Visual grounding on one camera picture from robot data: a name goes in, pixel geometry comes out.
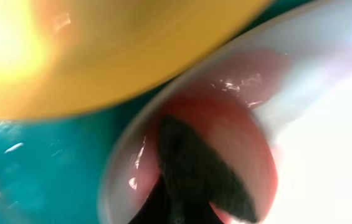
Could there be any teal plastic tray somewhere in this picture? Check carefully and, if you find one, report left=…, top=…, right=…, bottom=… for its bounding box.
left=0, top=1, right=302, bottom=223

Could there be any light blue plate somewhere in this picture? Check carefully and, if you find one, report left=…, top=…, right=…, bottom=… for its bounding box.
left=98, top=0, right=352, bottom=224

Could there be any yellow-green plate top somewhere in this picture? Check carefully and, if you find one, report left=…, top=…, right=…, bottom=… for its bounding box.
left=0, top=0, right=270, bottom=119

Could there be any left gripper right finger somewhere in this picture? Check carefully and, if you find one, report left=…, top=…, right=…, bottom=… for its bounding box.
left=183, top=202, right=223, bottom=224

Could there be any orange green sponge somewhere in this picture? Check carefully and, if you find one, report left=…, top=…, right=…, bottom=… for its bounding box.
left=151, top=95, right=278, bottom=223

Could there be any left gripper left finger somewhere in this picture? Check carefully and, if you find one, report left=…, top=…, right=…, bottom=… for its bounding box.
left=129, top=177, right=170, bottom=224

